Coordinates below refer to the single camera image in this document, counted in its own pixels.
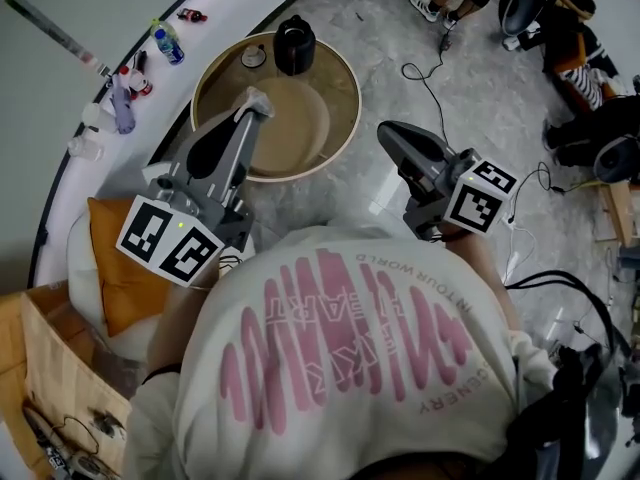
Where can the white tea bag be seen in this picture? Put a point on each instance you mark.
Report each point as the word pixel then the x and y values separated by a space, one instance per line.
pixel 257 99

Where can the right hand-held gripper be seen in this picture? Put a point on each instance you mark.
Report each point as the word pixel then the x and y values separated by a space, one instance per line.
pixel 450 183

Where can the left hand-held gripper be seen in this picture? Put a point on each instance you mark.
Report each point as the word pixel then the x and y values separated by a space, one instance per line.
pixel 172 228

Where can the round tan plate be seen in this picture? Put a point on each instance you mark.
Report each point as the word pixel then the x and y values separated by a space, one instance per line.
pixel 290 128

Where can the red and black packet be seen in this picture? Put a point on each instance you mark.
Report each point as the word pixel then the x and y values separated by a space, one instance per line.
pixel 192 15

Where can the person's left forearm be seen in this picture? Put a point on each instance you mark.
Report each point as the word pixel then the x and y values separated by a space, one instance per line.
pixel 167 338

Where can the person's right forearm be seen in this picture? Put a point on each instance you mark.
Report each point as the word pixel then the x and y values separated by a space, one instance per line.
pixel 480 273

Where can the black teapot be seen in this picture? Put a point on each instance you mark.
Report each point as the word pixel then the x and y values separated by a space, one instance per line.
pixel 294 43

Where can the cardboard box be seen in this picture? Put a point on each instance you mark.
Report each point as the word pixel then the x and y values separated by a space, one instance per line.
pixel 45 358

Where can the clear bottle with blue label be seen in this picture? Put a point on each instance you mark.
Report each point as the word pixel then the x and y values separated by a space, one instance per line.
pixel 167 43

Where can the black round device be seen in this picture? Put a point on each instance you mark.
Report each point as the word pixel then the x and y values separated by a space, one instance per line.
pixel 617 158

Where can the long grey rod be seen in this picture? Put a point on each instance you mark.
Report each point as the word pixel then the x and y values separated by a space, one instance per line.
pixel 55 33

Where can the round wooden tray table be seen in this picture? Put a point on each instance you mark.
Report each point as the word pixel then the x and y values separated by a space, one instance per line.
pixel 300 103

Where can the black small object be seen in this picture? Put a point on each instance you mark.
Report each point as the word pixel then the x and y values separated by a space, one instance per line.
pixel 140 60

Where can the person's white printed shirt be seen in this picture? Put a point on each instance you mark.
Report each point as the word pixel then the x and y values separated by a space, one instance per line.
pixel 340 348

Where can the orange cushion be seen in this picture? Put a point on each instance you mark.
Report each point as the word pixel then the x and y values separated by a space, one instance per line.
pixel 125 283

